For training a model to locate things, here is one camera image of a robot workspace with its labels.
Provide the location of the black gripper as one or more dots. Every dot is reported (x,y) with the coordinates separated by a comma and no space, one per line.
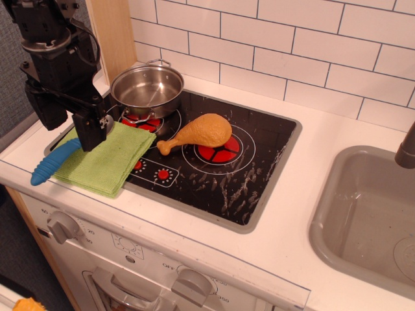
(59,79)

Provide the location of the stainless steel pot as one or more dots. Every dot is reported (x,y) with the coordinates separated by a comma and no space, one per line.
(149,91)

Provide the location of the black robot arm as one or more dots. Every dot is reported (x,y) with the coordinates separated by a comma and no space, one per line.
(29,16)

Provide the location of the black toy stove top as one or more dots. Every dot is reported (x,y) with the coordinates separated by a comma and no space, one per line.
(229,185)

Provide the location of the green folded cloth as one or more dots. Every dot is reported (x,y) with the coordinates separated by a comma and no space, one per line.
(105,169)

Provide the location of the grey left oven knob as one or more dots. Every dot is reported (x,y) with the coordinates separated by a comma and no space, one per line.
(62,226)

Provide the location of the grey oven knob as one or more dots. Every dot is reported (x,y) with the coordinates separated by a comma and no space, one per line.
(62,226)
(192,286)

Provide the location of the plastic chicken drumstick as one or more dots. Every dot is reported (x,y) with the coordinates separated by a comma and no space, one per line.
(210,130)

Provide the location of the white toy oven front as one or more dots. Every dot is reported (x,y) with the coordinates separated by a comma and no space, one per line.
(95,247)

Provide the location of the orange yellow object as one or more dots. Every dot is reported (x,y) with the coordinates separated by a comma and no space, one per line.
(28,304)

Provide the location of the grey right oven knob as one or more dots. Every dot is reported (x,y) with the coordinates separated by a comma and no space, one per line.
(192,286)

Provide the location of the grey toy sink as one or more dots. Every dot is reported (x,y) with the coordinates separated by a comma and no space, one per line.
(364,222)

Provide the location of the grey faucet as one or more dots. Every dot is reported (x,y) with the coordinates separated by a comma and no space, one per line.
(405,156)

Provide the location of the blue handled metal spoon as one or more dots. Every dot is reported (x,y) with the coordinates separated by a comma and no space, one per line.
(49,165)

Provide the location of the wooden side post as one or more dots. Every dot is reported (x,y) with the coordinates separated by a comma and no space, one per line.
(111,24)

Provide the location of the grey oven door handle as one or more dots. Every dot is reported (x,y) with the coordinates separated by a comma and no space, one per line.
(125,287)

